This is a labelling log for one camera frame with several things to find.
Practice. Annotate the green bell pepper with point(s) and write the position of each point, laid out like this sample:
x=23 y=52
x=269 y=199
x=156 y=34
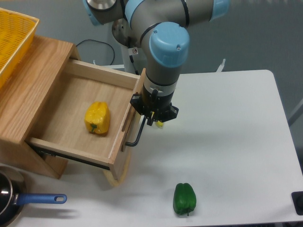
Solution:
x=184 y=199

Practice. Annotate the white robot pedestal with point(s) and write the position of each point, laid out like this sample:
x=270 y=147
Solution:
x=134 y=58

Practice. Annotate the yellow plastic basket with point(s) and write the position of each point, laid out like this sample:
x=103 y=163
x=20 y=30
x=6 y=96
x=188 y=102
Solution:
x=17 y=31

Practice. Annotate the wooden top drawer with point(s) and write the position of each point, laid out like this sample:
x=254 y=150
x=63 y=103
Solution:
x=60 y=129

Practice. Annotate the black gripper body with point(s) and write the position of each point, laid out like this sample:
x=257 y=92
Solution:
x=154 y=101

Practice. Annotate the yellow banana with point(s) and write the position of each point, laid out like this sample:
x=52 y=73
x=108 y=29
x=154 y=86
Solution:
x=159 y=124

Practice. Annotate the blue handled frying pan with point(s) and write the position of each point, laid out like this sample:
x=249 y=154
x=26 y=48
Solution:
x=14 y=195

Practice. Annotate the wooden drawer cabinet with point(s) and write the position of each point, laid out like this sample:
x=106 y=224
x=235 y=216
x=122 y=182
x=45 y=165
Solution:
x=22 y=98

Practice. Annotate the black corner device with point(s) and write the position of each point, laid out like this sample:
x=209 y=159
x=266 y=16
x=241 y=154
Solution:
x=297 y=198

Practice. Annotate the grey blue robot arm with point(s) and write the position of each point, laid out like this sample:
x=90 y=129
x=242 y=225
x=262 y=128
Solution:
x=160 y=27

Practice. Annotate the bread slice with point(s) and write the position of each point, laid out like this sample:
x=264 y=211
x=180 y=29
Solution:
x=117 y=176

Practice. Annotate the yellow bell pepper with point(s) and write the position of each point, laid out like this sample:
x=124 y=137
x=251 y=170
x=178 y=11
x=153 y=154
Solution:
x=97 y=118

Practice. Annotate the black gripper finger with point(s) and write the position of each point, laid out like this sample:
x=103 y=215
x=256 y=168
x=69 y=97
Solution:
x=166 y=114
x=141 y=108

